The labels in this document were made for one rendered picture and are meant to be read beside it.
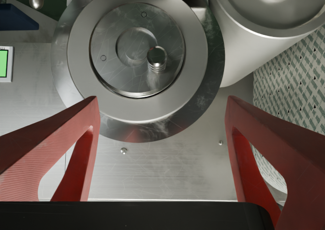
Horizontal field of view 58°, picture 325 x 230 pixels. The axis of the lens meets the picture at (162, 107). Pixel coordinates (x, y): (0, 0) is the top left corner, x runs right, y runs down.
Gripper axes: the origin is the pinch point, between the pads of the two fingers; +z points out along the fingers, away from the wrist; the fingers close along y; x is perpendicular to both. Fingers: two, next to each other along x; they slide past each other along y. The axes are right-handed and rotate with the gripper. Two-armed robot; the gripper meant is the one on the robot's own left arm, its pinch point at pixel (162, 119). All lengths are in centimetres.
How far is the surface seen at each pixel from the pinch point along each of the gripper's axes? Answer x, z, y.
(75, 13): 0.4, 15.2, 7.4
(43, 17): 102, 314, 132
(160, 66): 1.9, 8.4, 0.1
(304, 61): 7.1, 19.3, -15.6
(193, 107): 6.6, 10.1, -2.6
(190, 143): 31.0, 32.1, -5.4
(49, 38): 123, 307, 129
